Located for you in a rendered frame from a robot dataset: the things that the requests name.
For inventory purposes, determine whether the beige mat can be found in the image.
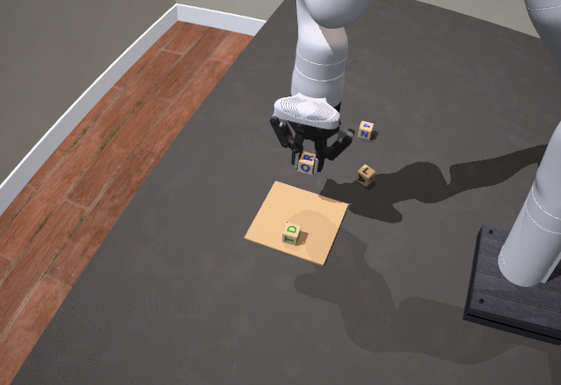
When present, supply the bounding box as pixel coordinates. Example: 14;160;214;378
245;181;348;266

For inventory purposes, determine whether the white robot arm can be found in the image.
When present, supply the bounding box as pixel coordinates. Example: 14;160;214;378
274;0;561;287

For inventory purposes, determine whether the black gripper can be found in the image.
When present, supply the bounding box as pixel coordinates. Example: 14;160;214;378
270;113;355;175

